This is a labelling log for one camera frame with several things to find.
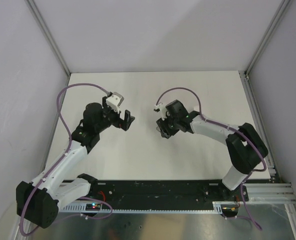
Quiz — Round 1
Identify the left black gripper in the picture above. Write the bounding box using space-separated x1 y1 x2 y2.
95 96 134 133

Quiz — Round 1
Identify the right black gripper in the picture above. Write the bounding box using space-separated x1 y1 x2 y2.
156 112 180 139

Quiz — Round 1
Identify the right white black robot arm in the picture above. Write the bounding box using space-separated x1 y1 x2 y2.
154 100 268 201

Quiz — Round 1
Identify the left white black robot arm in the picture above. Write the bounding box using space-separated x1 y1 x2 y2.
16 102 135 229

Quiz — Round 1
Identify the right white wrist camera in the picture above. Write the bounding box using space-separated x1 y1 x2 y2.
153 102 168 121

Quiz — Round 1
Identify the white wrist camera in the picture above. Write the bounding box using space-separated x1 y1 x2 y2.
153 102 168 121
106 92 124 114

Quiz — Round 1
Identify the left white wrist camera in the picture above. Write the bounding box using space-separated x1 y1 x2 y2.
106 92 124 114

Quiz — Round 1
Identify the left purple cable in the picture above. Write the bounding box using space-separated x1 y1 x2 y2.
19 82 111 237

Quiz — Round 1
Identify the purple cable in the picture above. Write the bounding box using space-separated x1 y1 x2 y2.
154 87 267 173
19 82 111 237

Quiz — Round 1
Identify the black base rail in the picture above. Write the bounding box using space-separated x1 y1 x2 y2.
86 180 249 212

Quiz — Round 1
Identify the grey slotted cable duct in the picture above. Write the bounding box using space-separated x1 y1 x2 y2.
59 201 237 215

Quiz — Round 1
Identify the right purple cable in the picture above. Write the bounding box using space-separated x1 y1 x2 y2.
154 87 267 173

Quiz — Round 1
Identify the aluminium frame crossbar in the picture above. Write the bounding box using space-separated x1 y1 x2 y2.
245 183 296 204

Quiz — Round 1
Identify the left aluminium frame post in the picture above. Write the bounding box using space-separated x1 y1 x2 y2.
25 0 71 77

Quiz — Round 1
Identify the aluminium frame post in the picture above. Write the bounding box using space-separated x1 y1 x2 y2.
25 0 71 77
243 0 293 77

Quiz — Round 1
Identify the right aluminium frame post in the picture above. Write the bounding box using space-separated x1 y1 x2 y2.
243 0 293 77

